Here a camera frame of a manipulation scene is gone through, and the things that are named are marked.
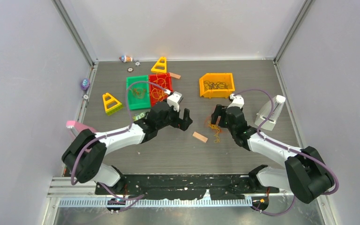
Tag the tan wooden block near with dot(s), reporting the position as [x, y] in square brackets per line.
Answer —
[200, 137]

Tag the purple toy block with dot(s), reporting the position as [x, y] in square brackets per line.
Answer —
[85, 84]

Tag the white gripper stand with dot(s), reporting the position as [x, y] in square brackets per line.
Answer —
[272, 109]

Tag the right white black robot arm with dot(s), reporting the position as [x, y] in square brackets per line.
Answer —
[303, 172]

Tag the small toy figurine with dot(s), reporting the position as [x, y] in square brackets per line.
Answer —
[125, 58]

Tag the green owl toy block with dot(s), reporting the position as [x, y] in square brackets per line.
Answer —
[139, 116]

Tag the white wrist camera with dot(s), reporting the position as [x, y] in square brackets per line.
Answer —
[236, 101]
[173, 99]

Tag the tan wooden block far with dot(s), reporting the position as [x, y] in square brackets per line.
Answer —
[173, 75]

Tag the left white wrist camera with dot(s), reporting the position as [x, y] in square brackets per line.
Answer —
[173, 99]

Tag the orange plastic bin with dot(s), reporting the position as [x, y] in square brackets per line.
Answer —
[216, 85]

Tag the small round gear left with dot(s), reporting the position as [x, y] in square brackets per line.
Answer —
[85, 97]

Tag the green plastic bin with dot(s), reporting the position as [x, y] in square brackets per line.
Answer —
[138, 95]

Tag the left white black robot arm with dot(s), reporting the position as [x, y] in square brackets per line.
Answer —
[84, 157]

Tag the yellow triangle block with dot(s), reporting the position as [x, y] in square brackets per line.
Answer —
[111, 104]
[160, 67]

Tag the red plastic bin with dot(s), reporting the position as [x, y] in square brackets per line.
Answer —
[157, 94]

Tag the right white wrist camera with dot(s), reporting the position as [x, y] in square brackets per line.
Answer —
[236, 101]

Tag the yellow triangle block far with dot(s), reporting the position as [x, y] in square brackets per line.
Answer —
[160, 67]

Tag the small round gear near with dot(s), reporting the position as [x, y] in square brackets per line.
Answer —
[130, 69]

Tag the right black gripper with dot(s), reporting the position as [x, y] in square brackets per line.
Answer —
[219, 111]

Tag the tan wooden block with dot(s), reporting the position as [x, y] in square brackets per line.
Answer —
[173, 75]
[200, 137]

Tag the pink gripper stand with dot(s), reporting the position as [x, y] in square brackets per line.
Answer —
[75, 128]

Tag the yellow triangle block near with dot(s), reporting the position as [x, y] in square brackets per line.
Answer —
[111, 104]

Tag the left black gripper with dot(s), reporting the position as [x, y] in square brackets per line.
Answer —
[184, 123]

